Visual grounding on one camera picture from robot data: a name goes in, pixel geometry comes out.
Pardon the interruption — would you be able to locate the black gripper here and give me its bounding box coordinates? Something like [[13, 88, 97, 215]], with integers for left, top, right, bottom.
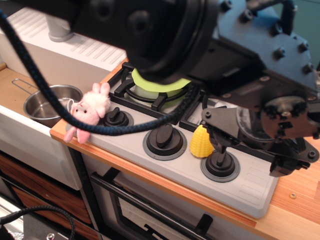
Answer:
[[189, 39, 320, 177]]

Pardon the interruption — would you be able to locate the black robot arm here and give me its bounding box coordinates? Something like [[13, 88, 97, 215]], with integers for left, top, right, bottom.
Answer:
[[22, 0, 320, 177]]

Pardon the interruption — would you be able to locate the yellow toy corn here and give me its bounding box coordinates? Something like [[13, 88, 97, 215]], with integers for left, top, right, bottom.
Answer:
[[189, 124, 214, 158]]

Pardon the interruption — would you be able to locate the right black stove knob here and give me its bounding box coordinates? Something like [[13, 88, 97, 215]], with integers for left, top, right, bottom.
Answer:
[[200, 150, 241, 183]]

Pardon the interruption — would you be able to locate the black stove knob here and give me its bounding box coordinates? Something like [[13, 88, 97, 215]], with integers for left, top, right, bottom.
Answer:
[[200, 150, 241, 183], [103, 107, 129, 127], [142, 123, 187, 161]]

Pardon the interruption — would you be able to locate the grey toy stove top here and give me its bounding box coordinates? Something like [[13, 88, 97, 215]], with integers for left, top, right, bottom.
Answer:
[[87, 62, 278, 219]]

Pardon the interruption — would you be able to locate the middle black stove knob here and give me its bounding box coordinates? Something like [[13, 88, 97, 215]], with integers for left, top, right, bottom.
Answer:
[[142, 123, 187, 161]]

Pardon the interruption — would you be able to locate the green plate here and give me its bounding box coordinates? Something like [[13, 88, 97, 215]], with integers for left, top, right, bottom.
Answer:
[[131, 69, 191, 99]]

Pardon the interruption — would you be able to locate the left black stove knob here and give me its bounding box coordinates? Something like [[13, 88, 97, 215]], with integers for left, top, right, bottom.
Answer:
[[103, 107, 129, 127]]

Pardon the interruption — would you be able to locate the left black burner grate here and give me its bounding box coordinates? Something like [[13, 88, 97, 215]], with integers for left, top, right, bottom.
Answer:
[[108, 61, 191, 118]]

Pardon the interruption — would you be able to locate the pink plush bunny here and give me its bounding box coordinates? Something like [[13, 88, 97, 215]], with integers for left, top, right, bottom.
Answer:
[[63, 82, 111, 144]]

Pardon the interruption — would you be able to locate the white toy sink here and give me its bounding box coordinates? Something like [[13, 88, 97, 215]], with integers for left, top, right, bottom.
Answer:
[[0, 3, 126, 190]]

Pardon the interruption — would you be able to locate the small steel pot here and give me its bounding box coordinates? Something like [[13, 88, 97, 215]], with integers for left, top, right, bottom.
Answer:
[[11, 78, 83, 128]]

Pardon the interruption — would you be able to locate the grey toy faucet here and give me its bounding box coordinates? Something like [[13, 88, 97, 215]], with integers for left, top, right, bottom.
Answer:
[[45, 15, 74, 43]]

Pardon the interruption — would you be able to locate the black oven door handle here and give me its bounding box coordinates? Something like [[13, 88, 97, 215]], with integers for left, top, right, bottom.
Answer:
[[90, 167, 215, 240]]

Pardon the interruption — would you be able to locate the black braided cable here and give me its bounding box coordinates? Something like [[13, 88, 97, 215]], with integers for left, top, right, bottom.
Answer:
[[0, 8, 201, 137]]

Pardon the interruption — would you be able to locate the black cable lower left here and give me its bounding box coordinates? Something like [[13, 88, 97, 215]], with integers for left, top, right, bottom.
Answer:
[[0, 205, 76, 240]]

